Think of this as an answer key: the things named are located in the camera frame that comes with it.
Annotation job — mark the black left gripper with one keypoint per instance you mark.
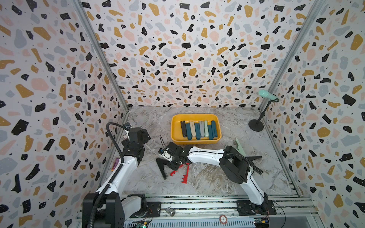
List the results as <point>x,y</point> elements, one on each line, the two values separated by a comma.
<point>147,136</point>

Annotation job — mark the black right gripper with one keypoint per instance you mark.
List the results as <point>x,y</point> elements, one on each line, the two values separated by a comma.
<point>175,167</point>

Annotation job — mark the yellow plastic storage box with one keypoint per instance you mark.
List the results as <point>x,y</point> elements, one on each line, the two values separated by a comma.
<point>176,132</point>

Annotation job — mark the cream pruning pliers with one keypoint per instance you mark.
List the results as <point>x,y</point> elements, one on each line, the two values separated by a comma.
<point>192,125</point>

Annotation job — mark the mint green pruning pliers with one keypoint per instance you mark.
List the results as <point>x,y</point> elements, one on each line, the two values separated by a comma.
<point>206,129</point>

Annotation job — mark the dark teal pruning pliers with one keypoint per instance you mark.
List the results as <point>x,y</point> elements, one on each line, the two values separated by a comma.
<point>214,129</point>

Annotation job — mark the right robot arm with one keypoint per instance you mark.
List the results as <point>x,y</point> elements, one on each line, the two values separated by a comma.
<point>238,168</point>

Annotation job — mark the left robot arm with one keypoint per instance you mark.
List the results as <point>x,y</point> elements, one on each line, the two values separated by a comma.
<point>105,208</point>

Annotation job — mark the red open pruning pliers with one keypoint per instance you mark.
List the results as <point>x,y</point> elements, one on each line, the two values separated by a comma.
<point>184,176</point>

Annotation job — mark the small pink card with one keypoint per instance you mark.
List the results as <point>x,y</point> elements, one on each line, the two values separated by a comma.
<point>115,164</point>

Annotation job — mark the silver round knob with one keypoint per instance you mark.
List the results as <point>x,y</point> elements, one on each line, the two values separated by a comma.
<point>170,211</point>

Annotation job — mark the black microphone stand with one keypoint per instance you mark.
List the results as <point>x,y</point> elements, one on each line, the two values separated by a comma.
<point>256,124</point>

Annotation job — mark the mint green microphone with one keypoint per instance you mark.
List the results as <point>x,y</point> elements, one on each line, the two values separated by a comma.
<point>266,94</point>

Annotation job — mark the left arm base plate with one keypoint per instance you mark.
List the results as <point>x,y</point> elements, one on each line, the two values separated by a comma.
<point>136,209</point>

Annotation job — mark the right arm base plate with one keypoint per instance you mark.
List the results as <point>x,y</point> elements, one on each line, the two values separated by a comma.
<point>246,208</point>

